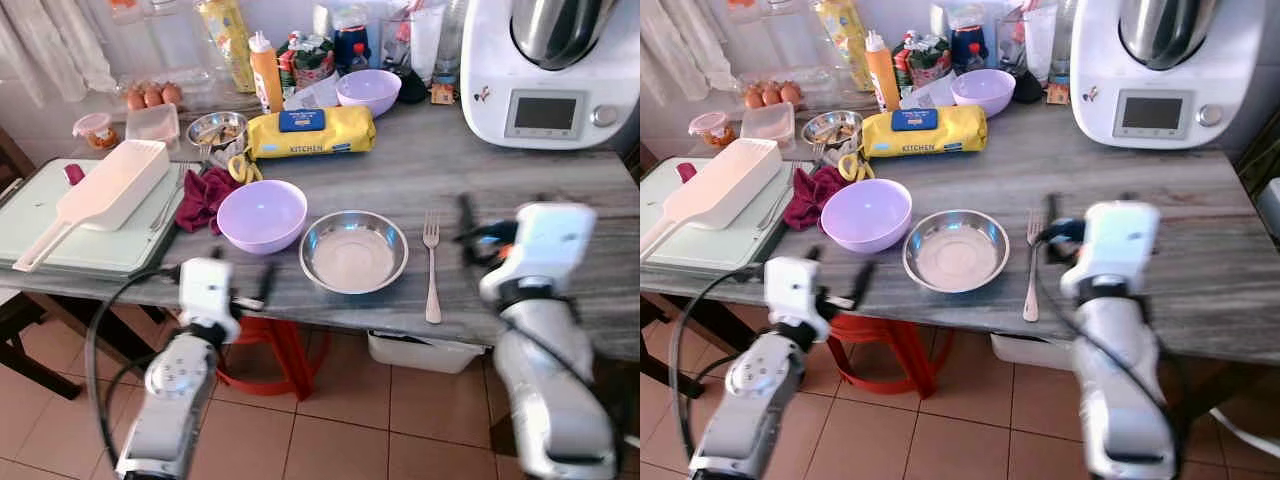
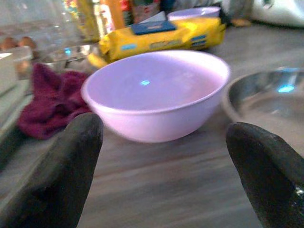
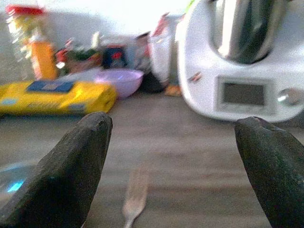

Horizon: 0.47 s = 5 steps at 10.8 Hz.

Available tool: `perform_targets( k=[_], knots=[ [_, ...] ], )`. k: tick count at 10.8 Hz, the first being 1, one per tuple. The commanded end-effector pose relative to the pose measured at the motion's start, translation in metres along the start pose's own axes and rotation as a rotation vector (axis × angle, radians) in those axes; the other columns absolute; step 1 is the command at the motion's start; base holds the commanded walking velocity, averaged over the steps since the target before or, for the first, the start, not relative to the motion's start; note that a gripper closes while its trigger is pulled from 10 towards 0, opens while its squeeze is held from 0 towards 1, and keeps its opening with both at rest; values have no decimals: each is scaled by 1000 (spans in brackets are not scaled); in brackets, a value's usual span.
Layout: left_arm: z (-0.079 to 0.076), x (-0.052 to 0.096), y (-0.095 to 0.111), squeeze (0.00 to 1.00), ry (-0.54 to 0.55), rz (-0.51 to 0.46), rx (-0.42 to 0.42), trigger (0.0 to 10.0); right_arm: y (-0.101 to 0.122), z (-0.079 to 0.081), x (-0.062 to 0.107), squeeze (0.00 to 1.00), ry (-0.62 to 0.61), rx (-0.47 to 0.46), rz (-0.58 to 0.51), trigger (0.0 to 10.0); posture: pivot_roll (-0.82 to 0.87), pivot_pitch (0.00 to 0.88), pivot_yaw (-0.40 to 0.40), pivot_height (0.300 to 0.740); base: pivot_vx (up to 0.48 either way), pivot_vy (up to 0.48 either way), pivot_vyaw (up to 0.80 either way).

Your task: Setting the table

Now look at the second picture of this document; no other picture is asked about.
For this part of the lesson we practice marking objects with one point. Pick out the white rounded appliance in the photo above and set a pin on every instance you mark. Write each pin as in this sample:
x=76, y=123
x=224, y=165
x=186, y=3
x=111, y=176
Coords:
x=278, y=12

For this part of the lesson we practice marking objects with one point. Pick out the orange bottle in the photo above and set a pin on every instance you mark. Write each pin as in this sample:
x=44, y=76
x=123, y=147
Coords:
x=115, y=13

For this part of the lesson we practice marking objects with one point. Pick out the yellow printed packet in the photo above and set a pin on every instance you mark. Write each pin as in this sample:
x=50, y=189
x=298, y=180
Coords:
x=88, y=19

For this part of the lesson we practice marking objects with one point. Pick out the maroon cloth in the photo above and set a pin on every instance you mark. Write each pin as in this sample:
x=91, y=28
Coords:
x=52, y=102

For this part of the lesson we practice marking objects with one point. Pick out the small orange object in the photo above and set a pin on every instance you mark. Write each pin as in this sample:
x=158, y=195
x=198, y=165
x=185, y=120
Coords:
x=241, y=22

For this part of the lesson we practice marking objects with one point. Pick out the red green printed packet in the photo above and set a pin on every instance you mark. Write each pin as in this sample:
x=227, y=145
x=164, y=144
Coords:
x=142, y=9

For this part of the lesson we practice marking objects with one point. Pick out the large purple plastic bowl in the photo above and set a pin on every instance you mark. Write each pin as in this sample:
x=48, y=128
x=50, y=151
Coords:
x=154, y=99

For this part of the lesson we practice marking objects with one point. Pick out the brown egg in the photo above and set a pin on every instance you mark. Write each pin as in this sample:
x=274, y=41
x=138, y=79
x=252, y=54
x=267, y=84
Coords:
x=27, y=41
x=8, y=43

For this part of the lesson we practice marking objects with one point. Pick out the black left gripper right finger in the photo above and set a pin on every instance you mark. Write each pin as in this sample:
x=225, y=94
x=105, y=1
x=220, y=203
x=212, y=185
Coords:
x=268, y=171

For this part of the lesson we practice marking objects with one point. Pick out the small purple plastic bowl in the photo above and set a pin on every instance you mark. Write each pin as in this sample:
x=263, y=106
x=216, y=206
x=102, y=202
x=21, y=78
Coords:
x=192, y=13

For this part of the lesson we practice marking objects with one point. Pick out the small blue box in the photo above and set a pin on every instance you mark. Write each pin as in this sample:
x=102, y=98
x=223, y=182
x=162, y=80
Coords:
x=154, y=28

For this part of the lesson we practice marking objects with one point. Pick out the shallow steel plate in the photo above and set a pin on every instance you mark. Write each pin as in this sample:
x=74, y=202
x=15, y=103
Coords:
x=268, y=102

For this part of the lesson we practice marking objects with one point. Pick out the clear glass jar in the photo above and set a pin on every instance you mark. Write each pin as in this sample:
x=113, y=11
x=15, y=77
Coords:
x=54, y=23

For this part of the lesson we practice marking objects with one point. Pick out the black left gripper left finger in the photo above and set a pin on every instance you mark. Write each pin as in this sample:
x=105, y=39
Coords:
x=59, y=171

